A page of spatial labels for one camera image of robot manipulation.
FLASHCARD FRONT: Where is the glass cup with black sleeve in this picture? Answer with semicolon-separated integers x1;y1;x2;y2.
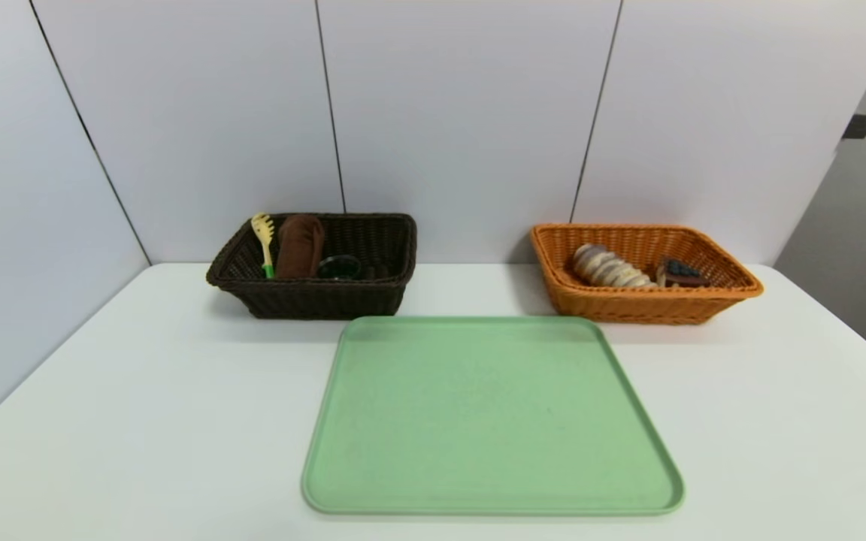
317;254;363;283

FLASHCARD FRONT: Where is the brown towel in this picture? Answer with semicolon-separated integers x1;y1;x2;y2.
275;213;326;280

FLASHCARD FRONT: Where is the yellow pasta spoon green handle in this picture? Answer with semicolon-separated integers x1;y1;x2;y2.
251;213;277;280

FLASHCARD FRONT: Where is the striped twisted bread loaf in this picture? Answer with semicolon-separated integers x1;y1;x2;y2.
572;242;658;289

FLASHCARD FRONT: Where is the chocolate blueberry cake slice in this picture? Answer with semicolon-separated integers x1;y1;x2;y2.
656;256;710;289

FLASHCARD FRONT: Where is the dark brown wicker basket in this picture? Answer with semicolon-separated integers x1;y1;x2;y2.
206;213;417;320

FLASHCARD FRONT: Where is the orange wicker basket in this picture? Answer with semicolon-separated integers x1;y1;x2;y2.
529;223;765;325

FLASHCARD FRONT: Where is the light green plastic tray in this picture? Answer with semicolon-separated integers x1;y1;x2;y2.
300;314;686;518

